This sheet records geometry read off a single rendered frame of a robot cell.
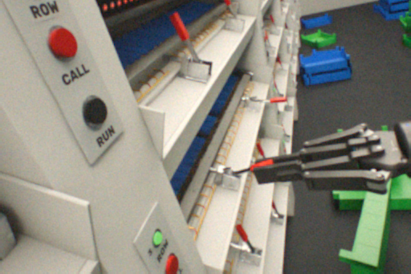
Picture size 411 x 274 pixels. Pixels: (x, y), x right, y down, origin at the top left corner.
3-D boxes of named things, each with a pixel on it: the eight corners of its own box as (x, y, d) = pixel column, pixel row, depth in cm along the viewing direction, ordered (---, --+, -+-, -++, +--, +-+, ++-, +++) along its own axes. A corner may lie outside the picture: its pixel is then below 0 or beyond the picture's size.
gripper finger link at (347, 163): (386, 166, 39) (389, 173, 38) (303, 181, 43) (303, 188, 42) (382, 142, 38) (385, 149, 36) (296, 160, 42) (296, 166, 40)
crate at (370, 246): (389, 226, 92) (362, 221, 97) (391, 177, 84) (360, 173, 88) (376, 317, 72) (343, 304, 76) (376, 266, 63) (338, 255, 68)
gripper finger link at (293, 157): (299, 155, 43) (299, 152, 44) (254, 161, 46) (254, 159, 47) (303, 170, 44) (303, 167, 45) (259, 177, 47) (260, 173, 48)
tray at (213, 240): (266, 98, 86) (273, 67, 81) (212, 312, 36) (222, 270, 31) (200, 83, 89) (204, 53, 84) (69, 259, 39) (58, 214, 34)
